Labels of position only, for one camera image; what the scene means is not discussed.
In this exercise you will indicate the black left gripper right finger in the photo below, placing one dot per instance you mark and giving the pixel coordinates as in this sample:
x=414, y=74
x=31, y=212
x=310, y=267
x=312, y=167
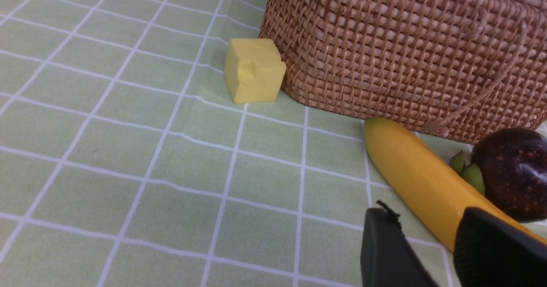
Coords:
x=490, y=252

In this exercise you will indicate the dark purple toy mangosteen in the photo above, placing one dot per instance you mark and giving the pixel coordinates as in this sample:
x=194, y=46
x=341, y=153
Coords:
x=509, y=168

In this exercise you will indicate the yellow toy banana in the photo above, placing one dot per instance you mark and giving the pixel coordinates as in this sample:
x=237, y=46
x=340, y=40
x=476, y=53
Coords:
x=431, y=189

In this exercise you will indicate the woven wicker basket green lining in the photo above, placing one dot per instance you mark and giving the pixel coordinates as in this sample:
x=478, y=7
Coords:
x=457, y=69

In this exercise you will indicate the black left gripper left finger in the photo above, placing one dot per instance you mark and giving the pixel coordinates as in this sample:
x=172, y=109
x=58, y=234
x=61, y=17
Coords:
x=387, y=259

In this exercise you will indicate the yellow foam cube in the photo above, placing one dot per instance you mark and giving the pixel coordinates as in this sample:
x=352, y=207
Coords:
x=253, y=70

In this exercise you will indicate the green checkered tablecloth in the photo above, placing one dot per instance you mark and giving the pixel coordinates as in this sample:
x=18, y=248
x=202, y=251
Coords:
x=125, y=163

